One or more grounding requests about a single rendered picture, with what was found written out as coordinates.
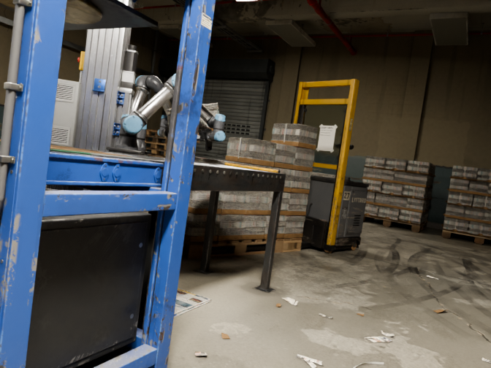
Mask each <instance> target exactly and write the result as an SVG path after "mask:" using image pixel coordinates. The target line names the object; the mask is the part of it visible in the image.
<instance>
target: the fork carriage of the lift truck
mask: <svg viewBox="0 0 491 368"><path fill-rule="evenodd" d="M302 216H305V222H304V226H303V227H304V228H303V235H302V237H301V238H302V241H305V242H309V243H310V244H311V245H312V246H315V247H318V248H324V241H325V235H326V230H327V221H326V220H323V219H320V218H314V217H311V216H307V215H302Z"/></svg>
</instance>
